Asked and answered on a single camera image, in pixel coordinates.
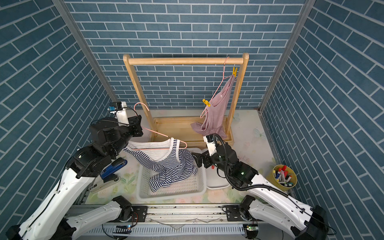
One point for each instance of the aluminium corner post left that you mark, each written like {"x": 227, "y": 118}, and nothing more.
{"x": 76, "y": 32}

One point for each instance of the blue stapler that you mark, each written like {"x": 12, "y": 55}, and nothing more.
{"x": 113, "y": 167}

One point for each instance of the wooden clothes rack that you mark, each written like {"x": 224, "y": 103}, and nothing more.
{"x": 172, "y": 90}

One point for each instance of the aluminium corner post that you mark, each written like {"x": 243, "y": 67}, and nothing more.
{"x": 307, "y": 7}
{"x": 76, "y": 32}

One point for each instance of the yellow clothespin lower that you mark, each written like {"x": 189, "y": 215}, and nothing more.
{"x": 206, "y": 102}

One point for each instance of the pink tank top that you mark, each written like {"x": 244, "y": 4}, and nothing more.
{"x": 214, "y": 115}

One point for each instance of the blue white striped tank top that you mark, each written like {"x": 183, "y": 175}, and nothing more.
{"x": 171, "y": 163}

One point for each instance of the yellow cup with pens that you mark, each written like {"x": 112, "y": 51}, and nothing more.
{"x": 283, "y": 177}

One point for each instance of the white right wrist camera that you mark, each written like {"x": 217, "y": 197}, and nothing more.
{"x": 211, "y": 142}

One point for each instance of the aluminium corner post right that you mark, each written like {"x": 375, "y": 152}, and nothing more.
{"x": 307, "y": 7}

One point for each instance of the yellow clothespin upper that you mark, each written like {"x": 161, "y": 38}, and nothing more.
{"x": 235, "y": 71}

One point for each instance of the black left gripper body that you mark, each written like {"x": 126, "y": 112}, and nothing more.
{"x": 135, "y": 130}

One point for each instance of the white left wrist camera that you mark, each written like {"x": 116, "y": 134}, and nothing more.
{"x": 119, "y": 109}

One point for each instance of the white stapler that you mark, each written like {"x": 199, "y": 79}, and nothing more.
{"x": 105, "y": 183}

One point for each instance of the white plastic tray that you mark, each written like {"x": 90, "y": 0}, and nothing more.
{"x": 215, "y": 179}

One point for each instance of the white plastic basket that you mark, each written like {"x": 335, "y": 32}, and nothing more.
{"x": 193, "y": 186}

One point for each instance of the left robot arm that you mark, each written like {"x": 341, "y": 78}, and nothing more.
{"x": 49, "y": 221}

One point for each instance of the pink hanger with pink top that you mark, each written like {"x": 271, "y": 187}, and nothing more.
{"x": 224, "y": 67}

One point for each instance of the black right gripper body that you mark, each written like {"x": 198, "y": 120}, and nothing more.
{"x": 215, "y": 160}

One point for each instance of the yellow clothespin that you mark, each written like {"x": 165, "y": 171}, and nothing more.
{"x": 206, "y": 102}
{"x": 235, "y": 71}

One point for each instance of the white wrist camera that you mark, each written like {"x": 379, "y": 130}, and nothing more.
{"x": 211, "y": 142}
{"x": 119, "y": 109}

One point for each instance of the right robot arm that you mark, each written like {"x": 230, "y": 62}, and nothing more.
{"x": 263, "y": 200}

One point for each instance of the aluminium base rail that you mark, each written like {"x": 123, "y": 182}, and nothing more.
{"x": 194, "y": 219}

